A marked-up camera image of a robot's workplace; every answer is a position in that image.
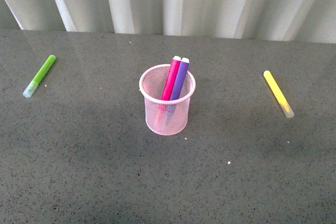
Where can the pink highlighter pen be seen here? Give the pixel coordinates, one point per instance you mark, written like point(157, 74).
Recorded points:
point(168, 86)

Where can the purple highlighter pen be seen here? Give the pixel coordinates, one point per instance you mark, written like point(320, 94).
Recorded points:
point(180, 77)

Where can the pink mesh pen cup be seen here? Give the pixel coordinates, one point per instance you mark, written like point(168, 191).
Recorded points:
point(165, 117)

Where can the yellow highlighter pen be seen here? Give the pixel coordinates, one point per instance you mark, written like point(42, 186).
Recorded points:
point(286, 108)

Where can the green highlighter pen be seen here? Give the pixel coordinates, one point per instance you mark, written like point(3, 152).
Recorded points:
point(37, 79)

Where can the white pleated curtain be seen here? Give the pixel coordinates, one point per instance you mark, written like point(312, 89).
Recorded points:
point(282, 20)

